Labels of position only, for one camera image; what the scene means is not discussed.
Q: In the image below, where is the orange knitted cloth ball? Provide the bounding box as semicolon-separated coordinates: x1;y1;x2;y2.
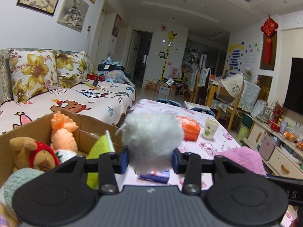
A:
50;111;79;153

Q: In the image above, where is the blue pocket tissue pack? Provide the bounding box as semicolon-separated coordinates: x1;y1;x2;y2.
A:
139;170;170;184

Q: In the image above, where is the framed portrait sketch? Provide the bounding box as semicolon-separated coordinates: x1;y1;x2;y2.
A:
57;0;89;32

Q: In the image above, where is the sofa with cartoon cover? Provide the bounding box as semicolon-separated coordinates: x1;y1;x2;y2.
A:
1;49;136;134

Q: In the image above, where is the giraffe height wall sticker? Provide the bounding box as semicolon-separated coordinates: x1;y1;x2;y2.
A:
160;30;177;82

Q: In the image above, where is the floral sofa cushion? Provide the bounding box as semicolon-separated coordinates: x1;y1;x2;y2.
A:
55;52;94;89
8;49;58;105
0;49;13;105

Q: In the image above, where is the cardboard box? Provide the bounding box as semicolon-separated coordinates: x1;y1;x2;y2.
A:
0;109;124;227

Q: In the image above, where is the white fluffy plush toy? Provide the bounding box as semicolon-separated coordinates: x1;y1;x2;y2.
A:
115;113;184;174

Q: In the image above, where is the pink cartoon tablecloth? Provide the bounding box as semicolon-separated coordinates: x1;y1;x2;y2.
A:
114;98;299;227

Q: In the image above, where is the orange white tissue pack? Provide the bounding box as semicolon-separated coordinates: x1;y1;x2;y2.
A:
177;116;201;141

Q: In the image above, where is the wooden chair with covers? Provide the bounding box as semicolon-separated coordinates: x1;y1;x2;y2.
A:
216;74;260;131

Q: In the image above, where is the cream tv cabinet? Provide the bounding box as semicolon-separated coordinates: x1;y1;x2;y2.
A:
243;118;302;179

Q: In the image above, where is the white paper cup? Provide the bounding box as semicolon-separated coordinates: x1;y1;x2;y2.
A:
202;118;219;140

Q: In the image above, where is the green scrubbing cloth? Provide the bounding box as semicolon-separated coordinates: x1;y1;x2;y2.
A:
86;130;116;190

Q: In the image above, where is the brown plush bear toy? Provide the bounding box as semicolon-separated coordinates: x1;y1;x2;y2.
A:
9;136;78;173

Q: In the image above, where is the red chinese knot ornament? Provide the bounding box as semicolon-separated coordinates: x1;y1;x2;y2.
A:
260;15;279;70

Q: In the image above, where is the light blue knitted sock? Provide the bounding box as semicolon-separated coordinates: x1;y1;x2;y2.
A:
1;168;44;220

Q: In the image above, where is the pink fuzzy cloth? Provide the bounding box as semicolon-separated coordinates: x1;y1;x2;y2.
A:
218;147;266;176

